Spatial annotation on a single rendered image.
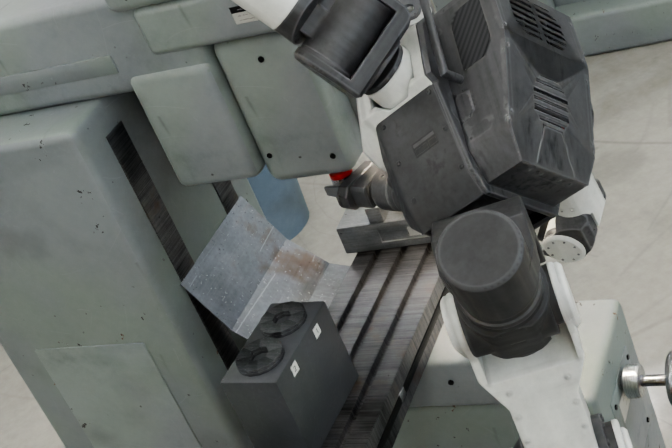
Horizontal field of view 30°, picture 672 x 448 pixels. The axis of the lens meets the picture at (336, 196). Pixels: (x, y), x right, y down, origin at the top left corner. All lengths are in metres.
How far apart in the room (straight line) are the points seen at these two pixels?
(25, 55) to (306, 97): 0.58
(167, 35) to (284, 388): 0.67
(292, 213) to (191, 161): 2.49
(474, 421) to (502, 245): 1.05
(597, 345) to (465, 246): 1.04
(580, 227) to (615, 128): 2.67
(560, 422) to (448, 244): 0.41
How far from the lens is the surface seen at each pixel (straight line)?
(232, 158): 2.41
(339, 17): 1.78
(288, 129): 2.35
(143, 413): 2.85
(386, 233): 2.72
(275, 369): 2.20
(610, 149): 4.76
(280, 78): 2.29
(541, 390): 1.86
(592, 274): 4.14
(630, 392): 2.62
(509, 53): 1.77
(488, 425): 2.60
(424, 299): 2.54
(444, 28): 1.85
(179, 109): 2.40
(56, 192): 2.52
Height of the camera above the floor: 2.39
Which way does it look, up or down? 28 degrees down
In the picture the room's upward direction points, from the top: 23 degrees counter-clockwise
